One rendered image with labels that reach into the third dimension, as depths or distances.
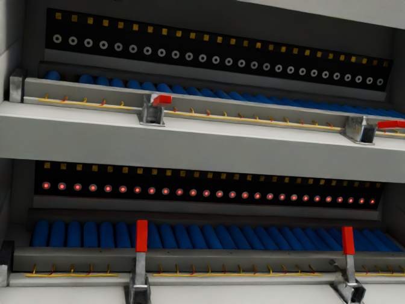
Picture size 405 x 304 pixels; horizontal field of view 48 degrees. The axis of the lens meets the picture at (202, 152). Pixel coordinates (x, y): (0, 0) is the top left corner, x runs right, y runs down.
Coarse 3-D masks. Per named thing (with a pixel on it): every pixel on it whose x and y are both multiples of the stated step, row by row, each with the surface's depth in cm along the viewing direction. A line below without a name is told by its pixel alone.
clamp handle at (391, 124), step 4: (364, 120) 56; (364, 124) 56; (368, 124) 55; (372, 124) 54; (376, 124) 53; (380, 124) 52; (384, 124) 52; (388, 124) 51; (392, 124) 50; (396, 124) 50; (400, 124) 50; (404, 124) 50; (364, 128) 57; (368, 128) 56; (380, 128) 53; (384, 128) 52; (388, 128) 52; (392, 128) 52; (396, 128) 51
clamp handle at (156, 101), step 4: (152, 96) 49; (156, 96) 49; (160, 96) 42; (164, 96) 42; (168, 96) 43; (152, 100) 49; (156, 100) 44; (160, 100) 42; (164, 100) 42; (168, 100) 43; (152, 104) 47; (156, 104) 44; (160, 104) 44; (164, 104) 44; (168, 104) 43
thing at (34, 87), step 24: (24, 96) 49; (48, 96) 50; (72, 96) 50; (96, 96) 51; (120, 96) 51; (192, 96) 55; (288, 120) 56; (312, 120) 58; (336, 120) 59; (384, 120) 61
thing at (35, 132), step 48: (0, 96) 46; (384, 96) 75; (0, 144) 45; (48, 144) 46; (96, 144) 47; (144, 144) 48; (192, 144) 50; (240, 144) 51; (288, 144) 52; (336, 144) 54; (384, 144) 58
